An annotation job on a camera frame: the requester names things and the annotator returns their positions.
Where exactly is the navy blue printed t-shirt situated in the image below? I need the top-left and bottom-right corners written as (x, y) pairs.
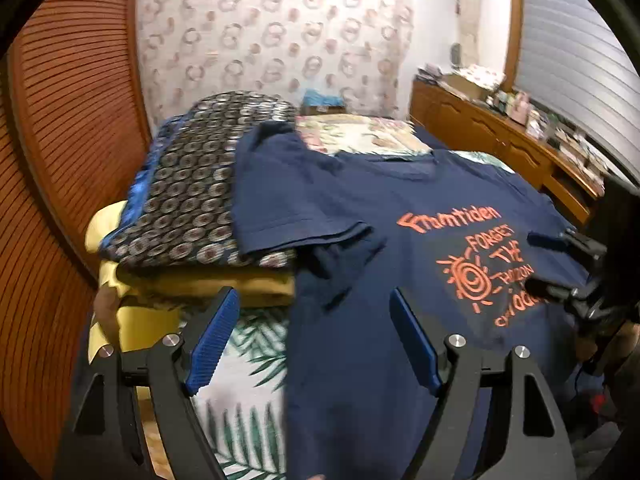
top-left (232, 122), bottom-right (587, 479)

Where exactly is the palm leaf print blanket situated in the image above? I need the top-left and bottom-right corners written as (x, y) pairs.
top-left (192, 308), bottom-right (288, 479)

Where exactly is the mustard yellow folded garment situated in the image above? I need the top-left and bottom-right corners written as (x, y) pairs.
top-left (99, 260), bottom-right (295, 310)

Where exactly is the long wooden sideboard cabinet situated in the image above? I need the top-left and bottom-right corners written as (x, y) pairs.
top-left (409, 79), bottom-right (601, 226)

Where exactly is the black circle-patterned folded garment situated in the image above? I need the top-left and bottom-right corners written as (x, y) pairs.
top-left (99, 91), bottom-right (295, 268)

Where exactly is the pale yellow folded cloth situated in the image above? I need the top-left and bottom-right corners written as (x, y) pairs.
top-left (84, 199), bottom-right (181, 363)

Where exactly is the cardboard box with cloth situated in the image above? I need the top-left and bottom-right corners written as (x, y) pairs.
top-left (438, 64), bottom-right (504, 101)

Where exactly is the floral rose bedspread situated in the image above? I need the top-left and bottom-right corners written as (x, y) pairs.
top-left (296, 114), bottom-right (432, 156)

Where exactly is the grey roller window shutter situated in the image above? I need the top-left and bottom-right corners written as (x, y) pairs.
top-left (515, 0), bottom-right (639, 179)

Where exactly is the blue item on box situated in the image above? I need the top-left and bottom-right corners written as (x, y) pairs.
top-left (302, 89), bottom-right (345, 107)

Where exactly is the wooden louvered wardrobe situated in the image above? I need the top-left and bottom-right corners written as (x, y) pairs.
top-left (1, 0), bottom-right (151, 479)

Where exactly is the circle-patterned sheer curtain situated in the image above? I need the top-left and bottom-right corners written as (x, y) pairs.
top-left (135, 0), bottom-right (459, 124)

